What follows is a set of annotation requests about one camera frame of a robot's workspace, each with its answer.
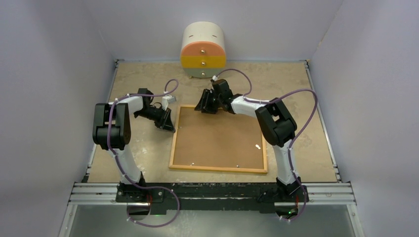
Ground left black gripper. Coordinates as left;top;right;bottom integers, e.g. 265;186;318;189
134;106;175;132

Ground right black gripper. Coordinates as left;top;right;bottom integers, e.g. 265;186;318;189
196;89;223;114

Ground brown frame backing board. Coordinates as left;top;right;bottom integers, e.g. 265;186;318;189
172;107;264;170

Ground yellow wooden picture frame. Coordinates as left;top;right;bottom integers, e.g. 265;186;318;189
168;104;268;174

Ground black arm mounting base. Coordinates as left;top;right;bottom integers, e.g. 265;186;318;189
115;182;309;216

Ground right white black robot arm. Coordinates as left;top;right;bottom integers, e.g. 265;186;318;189
194;76;301;201

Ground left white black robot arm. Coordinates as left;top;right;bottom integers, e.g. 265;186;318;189
92;88;175;202

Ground round three-drawer mini cabinet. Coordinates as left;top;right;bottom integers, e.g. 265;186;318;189
180;21;227;78

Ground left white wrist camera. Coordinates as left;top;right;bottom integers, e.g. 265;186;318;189
161;95;176;110

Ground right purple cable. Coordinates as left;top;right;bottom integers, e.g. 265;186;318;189
212;68;319;223

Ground aluminium rail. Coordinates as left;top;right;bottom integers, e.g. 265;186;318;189
69;183;356;205

